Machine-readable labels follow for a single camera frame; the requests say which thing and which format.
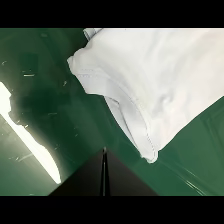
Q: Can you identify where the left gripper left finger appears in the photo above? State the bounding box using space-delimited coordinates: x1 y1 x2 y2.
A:
49 147 106 197

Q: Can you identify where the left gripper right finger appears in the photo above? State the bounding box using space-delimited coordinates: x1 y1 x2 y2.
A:
104 147 158 197

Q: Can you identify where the white T-shirt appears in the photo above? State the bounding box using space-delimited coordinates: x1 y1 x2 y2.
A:
66 27 224 165

